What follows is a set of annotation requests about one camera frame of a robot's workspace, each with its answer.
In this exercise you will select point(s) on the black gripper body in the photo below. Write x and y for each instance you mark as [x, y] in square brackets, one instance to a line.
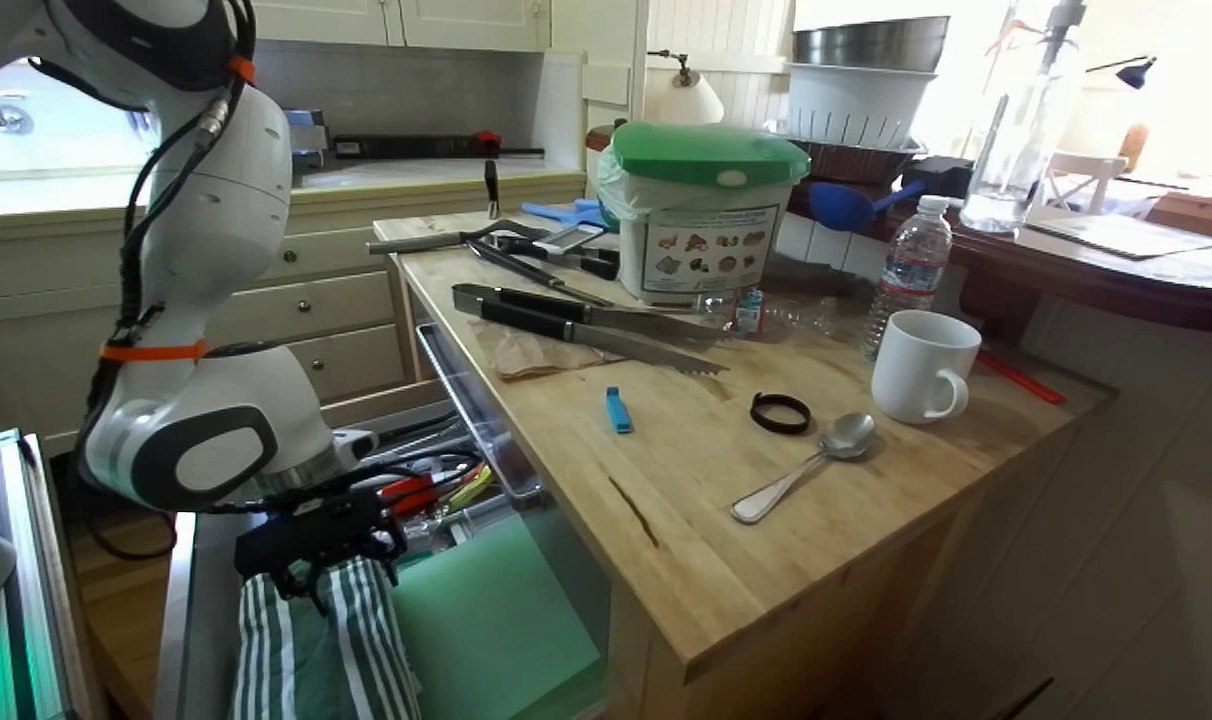
[316, 532]

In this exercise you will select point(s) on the green white striped towel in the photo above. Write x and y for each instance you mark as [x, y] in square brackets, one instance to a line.
[364, 640]

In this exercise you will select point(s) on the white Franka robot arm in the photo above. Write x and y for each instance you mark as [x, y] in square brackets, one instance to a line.
[218, 184]

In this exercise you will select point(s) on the open kitchen drawer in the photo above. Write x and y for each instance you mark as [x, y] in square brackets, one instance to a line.
[199, 625]

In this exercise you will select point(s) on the clear utensil organizer tray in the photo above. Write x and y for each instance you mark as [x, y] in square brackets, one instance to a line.
[430, 462]

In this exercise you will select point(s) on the cream lower cabinets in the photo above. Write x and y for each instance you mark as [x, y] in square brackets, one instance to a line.
[339, 306]

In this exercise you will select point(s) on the cream cabinets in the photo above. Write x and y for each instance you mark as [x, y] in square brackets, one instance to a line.
[404, 23]
[339, 306]

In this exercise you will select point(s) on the silver flat grater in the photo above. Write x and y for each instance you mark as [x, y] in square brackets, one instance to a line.
[430, 229]

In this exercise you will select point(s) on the small blue plastic item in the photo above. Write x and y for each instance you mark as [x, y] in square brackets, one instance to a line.
[618, 410]

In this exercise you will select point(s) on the long black tool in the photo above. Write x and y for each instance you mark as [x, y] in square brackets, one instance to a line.
[418, 145]

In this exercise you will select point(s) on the blue cloth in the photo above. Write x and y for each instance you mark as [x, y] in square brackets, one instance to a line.
[570, 214]

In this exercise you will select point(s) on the clear container green lid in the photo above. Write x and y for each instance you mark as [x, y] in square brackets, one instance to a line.
[696, 254]

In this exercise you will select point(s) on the small clear jar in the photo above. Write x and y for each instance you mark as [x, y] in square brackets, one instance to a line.
[751, 315]

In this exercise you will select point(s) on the cream upper cabinets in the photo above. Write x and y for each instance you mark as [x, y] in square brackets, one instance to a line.
[404, 23]

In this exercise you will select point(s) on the metal spoon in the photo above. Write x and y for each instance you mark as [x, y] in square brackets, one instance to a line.
[848, 439]

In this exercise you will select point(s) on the white table lamp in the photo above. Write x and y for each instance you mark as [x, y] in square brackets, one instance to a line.
[689, 103]

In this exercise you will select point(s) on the white ceramic mug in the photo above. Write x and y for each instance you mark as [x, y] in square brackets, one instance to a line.
[916, 365]

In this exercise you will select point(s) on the clear plastic water bottle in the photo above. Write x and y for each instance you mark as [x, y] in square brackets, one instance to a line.
[916, 263]

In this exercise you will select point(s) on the red pen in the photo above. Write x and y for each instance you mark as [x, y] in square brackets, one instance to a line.
[1024, 377]

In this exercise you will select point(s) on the tall clear pump bottle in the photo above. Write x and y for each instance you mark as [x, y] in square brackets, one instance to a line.
[1018, 133]

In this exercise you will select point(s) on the black desk lamp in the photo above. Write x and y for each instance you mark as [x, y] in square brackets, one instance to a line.
[1133, 68]

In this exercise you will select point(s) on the aluminum robot stand frame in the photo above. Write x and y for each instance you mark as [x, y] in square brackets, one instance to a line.
[38, 560]

